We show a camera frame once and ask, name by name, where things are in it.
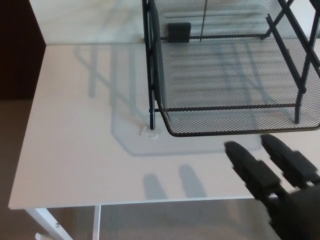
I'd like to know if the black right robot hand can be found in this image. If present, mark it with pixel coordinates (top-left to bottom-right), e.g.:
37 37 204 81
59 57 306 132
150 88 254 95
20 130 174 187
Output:
224 134 320 240

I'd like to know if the black mesh file tray drawer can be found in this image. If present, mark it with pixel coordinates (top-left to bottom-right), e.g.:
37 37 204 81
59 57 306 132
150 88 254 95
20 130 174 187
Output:
147 0 320 138

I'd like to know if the black rectangular block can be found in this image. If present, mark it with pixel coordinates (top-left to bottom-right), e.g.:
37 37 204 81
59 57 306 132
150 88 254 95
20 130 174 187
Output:
166 22 192 44

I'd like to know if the white table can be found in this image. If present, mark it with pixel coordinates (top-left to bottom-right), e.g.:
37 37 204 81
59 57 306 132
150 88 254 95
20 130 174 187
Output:
7 37 320 240

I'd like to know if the white low cabinet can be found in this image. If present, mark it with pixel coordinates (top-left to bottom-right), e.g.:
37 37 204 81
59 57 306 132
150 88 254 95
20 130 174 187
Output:
28 0 320 46

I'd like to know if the dark brown wooden panel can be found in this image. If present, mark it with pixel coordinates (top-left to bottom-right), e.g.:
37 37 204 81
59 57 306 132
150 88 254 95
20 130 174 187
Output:
0 0 46 101

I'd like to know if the black metal file tray frame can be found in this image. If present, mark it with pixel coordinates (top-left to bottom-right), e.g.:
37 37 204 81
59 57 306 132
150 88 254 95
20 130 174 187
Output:
141 0 320 130

